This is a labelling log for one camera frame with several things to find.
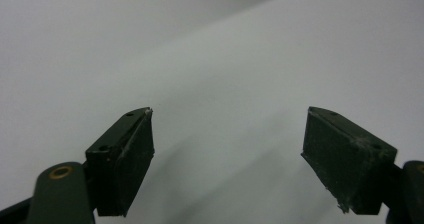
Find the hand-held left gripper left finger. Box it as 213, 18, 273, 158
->
84, 106, 156, 218

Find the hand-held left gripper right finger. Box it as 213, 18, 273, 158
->
300, 106, 399, 216

